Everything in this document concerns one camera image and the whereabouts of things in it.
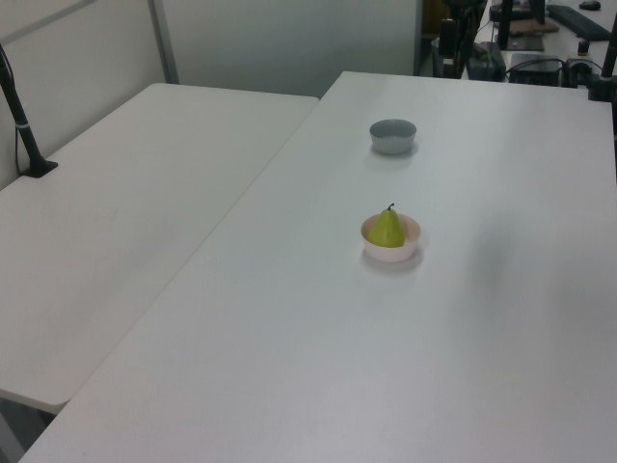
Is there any black camera pole white tie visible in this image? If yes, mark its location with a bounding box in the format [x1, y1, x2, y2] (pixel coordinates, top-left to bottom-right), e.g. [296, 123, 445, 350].
[0, 41, 60, 179]

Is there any grey bowl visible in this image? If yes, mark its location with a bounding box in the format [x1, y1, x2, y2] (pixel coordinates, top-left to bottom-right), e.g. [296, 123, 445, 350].
[369, 118, 417, 156]

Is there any pink bowl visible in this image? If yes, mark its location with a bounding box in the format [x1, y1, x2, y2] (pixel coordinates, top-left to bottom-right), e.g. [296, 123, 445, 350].
[360, 214, 422, 263]

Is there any emergency stop button box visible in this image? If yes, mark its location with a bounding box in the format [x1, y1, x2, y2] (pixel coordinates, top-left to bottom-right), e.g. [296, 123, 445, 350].
[564, 41, 602, 89]

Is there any black keyboard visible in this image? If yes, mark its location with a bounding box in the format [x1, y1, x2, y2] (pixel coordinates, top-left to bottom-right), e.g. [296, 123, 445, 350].
[548, 4, 612, 41]

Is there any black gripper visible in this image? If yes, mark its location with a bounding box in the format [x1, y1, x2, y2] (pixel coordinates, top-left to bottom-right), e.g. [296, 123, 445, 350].
[441, 0, 486, 67]

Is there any black monitor stand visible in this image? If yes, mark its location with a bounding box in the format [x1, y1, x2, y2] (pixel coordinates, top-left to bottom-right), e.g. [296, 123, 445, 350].
[498, 0, 548, 52]

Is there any white side table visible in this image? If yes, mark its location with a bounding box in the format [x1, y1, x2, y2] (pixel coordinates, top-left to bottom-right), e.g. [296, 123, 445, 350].
[0, 82, 322, 416]

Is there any brown board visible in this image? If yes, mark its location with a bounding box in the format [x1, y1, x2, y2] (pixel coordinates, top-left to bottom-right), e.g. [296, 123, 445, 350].
[509, 18, 559, 38]

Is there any green black device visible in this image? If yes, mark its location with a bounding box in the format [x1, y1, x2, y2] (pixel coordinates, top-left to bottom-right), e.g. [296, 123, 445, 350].
[470, 41, 506, 81]

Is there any black electronics box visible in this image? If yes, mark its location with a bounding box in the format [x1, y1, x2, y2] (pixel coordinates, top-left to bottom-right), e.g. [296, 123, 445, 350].
[505, 52, 566, 87]

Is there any grey metal partition post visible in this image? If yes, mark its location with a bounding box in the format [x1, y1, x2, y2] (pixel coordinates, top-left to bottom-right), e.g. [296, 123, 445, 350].
[147, 0, 180, 86]

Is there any black camera pole with clamp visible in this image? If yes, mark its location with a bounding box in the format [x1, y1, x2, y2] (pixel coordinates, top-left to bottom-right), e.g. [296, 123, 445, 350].
[586, 39, 617, 103]

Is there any green pear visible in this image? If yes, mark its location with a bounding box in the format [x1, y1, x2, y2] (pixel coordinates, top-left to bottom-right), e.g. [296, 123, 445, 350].
[367, 203, 406, 249]

